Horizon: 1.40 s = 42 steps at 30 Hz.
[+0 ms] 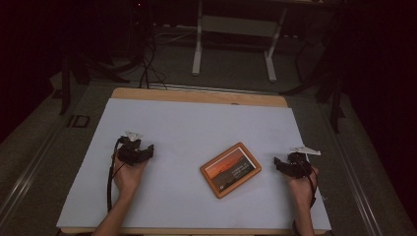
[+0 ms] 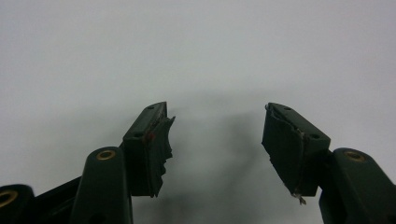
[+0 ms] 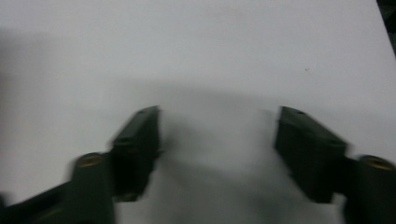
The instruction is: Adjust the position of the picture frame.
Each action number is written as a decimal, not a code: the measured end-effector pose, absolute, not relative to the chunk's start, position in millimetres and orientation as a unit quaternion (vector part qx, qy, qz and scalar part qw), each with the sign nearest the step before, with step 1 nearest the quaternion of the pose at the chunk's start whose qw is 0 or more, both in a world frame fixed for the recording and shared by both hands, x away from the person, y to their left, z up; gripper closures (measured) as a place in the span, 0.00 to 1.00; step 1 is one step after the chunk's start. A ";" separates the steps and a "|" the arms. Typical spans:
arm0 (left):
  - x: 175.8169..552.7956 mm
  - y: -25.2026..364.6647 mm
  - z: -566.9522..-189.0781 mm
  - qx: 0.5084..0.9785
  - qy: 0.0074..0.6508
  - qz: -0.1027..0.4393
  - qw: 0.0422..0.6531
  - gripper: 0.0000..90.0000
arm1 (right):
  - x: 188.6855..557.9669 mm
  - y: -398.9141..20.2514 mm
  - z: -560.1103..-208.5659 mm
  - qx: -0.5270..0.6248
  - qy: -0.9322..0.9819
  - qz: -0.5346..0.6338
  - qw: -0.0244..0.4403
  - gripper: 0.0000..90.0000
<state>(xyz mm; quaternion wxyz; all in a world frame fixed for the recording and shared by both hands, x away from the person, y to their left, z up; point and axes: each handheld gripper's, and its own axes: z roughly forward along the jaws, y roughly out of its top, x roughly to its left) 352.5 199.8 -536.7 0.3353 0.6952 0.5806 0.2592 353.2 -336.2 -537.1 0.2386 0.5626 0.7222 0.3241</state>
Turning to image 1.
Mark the white paper sheet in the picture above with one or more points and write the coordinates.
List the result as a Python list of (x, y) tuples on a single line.
[(196, 131)]

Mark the person's left hand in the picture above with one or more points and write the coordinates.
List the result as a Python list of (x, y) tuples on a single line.
[(128, 177)]

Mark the person's right hand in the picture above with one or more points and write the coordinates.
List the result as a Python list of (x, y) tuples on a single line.
[(301, 188)]

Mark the black floor bracket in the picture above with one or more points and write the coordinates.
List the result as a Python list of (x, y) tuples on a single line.
[(78, 121)]

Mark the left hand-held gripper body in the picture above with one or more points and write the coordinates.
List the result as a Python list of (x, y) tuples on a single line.
[(129, 153)]

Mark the black metal stand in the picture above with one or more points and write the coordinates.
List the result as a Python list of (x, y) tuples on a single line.
[(70, 78), (332, 91)]

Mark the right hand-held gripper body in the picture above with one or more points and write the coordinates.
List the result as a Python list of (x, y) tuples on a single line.
[(296, 164)]

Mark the wooden photo frame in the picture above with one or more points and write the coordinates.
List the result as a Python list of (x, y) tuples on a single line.
[(230, 170)]

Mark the white metal desk frame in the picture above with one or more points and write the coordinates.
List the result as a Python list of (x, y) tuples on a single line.
[(234, 28)]

